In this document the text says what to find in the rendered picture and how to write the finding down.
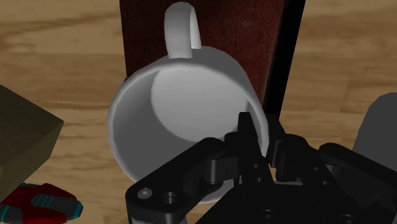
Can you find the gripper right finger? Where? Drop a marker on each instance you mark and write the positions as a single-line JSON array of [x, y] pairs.
[[310, 161]]

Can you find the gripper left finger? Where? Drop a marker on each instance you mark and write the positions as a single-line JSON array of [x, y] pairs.
[[173, 180]]

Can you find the white mug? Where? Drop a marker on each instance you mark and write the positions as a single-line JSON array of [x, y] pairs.
[[189, 102]]

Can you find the grey rounded object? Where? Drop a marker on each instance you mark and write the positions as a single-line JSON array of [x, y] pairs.
[[380, 124]]

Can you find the red and teal toy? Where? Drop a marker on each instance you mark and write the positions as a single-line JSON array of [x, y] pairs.
[[37, 206]]

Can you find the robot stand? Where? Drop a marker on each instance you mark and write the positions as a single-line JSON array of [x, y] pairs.
[[235, 34]]

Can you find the olive green box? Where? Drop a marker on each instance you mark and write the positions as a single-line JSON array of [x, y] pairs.
[[21, 136]]

